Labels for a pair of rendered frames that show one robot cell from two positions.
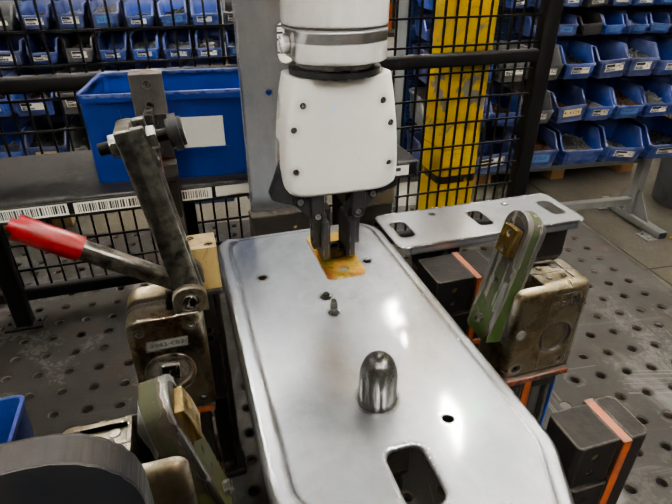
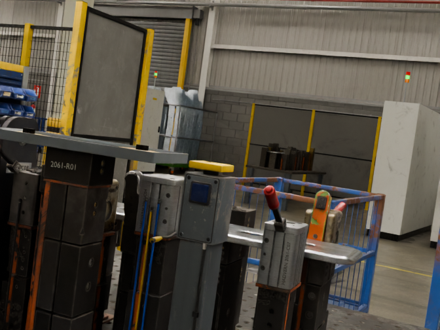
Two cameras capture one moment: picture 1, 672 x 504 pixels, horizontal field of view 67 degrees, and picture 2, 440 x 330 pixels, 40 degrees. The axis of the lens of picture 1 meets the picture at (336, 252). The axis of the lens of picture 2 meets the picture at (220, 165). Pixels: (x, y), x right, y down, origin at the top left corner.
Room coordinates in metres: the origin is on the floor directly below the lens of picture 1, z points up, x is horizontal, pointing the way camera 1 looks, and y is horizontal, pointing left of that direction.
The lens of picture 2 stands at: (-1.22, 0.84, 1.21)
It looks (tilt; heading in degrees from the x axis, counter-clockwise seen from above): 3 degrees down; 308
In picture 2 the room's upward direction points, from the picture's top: 8 degrees clockwise
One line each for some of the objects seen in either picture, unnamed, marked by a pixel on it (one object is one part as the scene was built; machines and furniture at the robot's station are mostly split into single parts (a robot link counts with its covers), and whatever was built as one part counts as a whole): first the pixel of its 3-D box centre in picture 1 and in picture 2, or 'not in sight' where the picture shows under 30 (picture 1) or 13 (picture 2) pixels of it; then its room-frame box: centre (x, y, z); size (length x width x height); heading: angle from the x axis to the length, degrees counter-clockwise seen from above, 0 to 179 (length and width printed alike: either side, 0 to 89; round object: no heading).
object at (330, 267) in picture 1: (334, 250); not in sight; (0.44, 0.00, 1.07); 0.08 x 0.04 x 0.01; 17
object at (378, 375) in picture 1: (377, 383); not in sight; (0.31, -0.03, 1.02); 0.03 x 0.03 x 0.07
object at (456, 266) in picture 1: (445, 349); not in sight; (0.56, -0.16, 0.84); 0.11 x 0.10 x 0.28; 107
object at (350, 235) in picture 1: (358, 217); not in sight; (0.44, -0.02, 1.11); 0.03 x 0.03 x 0.07; 17
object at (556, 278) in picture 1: (514, 397); not in sight; (0.44, -0.21, 0.87); 0.12 x 0.09 x 0.35; 107
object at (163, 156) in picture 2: not in sight; (82, 144); (-0.33, 0.12, 1.16); 0.37 x 0.14 x 0.02; 17
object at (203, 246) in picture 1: (218, 370); not in sight; (0.47, 0.14, 0.88); 0.04 x 0.04 x 0.36; 17
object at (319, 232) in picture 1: (309, 224); not in sight; (0.43, 0.02, 1.11); 0.03 x 0.03 x 0.07; 17
